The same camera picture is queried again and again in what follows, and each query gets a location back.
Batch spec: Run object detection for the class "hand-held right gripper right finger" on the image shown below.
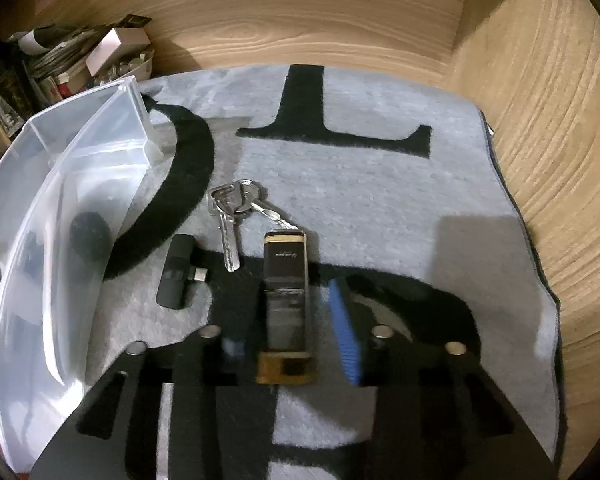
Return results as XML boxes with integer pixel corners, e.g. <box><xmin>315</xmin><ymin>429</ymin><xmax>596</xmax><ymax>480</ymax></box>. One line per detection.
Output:
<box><xmin>328</xmin><ymin>279</ymin><xmax>555</xmax><ymax>480</ymax></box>

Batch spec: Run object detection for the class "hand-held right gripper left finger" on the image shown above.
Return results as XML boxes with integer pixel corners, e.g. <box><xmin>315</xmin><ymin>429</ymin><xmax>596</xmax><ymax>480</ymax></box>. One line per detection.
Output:
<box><xmin>30</xmin><ymin>326</ymin><xmax>276</xmax><ymax>480</ymax></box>

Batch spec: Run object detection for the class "black usb receiver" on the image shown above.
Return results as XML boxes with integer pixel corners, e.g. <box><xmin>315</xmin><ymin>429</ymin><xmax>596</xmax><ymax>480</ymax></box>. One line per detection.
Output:
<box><xmin>156</xmin><ymin>234</ymin><xmax>208</xmax><ymax>310</ymax></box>

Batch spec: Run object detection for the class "bunch of silver keys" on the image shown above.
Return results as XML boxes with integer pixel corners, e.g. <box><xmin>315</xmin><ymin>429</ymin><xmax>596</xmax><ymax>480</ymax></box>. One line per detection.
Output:
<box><xmin>207</xmin><ymin>179</ymin><xmax>306</xmax><ymax>273</ymax></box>

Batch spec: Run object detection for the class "black round foam object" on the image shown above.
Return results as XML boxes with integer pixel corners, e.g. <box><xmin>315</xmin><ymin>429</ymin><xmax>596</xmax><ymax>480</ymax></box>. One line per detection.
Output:
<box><xmin>69</xmin><ymin>211</ymin><xmax>112</xmax><ymax>261</ymax></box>

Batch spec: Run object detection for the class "clear plastic storage box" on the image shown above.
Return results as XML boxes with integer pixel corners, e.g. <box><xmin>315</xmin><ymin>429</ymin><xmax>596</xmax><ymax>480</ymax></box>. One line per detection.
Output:
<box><xmin>0</xmin><ymin>76</ymin><xmax>163</xmax><ymax>471</ymax></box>

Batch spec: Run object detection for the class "grey mat with black letters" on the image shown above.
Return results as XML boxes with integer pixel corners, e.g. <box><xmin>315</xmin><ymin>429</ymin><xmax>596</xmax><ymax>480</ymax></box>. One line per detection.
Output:
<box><xmin>77</xmin><ymin>64</ymin><xmax>563</xmax><ymax>480</ymax></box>

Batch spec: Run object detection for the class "small white cardboard box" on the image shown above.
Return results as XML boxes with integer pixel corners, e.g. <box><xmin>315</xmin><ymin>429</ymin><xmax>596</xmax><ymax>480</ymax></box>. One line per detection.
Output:
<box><xmin>85</xmin><ymin>27</ymin><xmax>152</xmax><ymax>77</ymax></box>

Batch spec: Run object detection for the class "stack of books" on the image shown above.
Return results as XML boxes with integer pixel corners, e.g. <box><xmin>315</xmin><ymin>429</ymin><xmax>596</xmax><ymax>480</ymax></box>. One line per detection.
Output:
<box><xmin>25</xmin><ymin>22</ymin><xmax>106</xmax><ymax>103</ymax></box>

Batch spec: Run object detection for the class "dark brown packet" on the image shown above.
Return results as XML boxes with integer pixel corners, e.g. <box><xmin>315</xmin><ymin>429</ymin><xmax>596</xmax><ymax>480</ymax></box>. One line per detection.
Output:
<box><xmin>114</xmin><ymin>14</ymin><xmax>152</xmax><ymax>30</ymax></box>

